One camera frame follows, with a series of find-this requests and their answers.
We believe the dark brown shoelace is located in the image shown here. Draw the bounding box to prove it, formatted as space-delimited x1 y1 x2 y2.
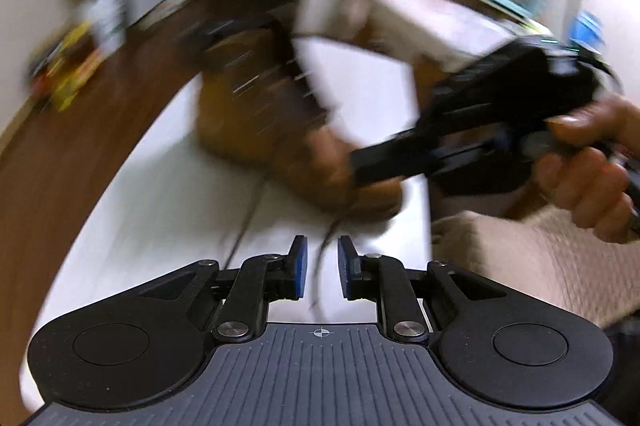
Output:
222 173 345 323

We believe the brown leather boot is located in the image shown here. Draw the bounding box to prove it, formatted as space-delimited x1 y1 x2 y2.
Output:
184 14 404 221

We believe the person's right hand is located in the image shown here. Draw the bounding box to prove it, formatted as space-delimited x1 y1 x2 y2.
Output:
534 95 639 243

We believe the white low table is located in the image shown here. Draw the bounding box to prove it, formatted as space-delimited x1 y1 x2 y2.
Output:
367 0 515 73

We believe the beige quilted chair cushion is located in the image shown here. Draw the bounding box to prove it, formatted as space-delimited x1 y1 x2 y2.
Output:
432 206 639 328

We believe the yellow cooking oil bottle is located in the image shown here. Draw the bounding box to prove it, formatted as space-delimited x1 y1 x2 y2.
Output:
49 21 103 111

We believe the white plastic bucket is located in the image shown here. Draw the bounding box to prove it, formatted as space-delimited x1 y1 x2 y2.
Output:
77 0 127 57

